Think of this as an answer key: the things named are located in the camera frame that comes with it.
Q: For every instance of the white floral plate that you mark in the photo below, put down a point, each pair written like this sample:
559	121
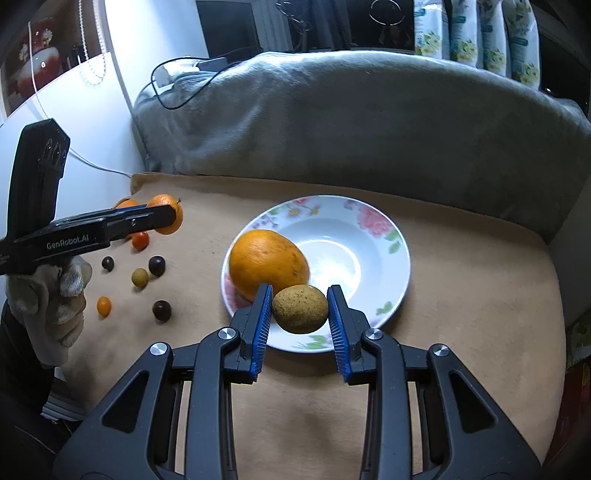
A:
351	258

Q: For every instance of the red and white poster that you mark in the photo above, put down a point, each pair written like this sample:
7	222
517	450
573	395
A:
32	64

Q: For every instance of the grey fleece blanket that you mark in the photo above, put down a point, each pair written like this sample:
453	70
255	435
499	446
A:
346	129

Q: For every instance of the dark monitor screen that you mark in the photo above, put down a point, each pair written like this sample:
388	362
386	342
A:
226	27

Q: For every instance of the striped grey cloth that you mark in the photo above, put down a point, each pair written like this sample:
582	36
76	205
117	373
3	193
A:
69	401

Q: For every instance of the small yellow-green fruit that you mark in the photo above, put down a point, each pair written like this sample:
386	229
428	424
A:
139	278

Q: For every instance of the floral tissue packet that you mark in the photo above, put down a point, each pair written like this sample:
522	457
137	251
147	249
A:
524	50
465	37
431	32
493	46

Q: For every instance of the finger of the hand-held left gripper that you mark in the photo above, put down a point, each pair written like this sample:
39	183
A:
134	210
143	224

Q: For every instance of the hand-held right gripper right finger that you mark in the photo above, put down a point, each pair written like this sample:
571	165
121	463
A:
336	332

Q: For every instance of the small dark purple fruit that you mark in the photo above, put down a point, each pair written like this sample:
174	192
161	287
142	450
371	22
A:
107	263

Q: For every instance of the green patterned object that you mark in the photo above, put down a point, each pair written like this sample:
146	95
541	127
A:
579	341

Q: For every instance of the person's left forearm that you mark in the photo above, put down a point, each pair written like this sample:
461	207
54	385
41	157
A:
18	369

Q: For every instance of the large oblong orange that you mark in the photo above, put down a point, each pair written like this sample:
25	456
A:
265	263

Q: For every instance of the red cherry tomato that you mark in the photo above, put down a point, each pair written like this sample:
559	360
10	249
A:
140	241

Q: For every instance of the small tangerine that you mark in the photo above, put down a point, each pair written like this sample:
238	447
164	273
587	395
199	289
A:
127	203
161	200

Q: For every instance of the person's left hand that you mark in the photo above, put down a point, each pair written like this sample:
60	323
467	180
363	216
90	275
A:
51	314

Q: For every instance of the brown-green round fruit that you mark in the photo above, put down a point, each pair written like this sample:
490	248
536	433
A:
300	309

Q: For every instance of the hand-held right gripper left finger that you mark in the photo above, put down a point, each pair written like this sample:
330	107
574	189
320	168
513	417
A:
260	332

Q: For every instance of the dark purple round fruit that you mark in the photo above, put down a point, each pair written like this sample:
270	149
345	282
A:
157	266
161	310

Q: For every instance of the white plug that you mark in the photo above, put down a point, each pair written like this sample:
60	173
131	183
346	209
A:
162	76

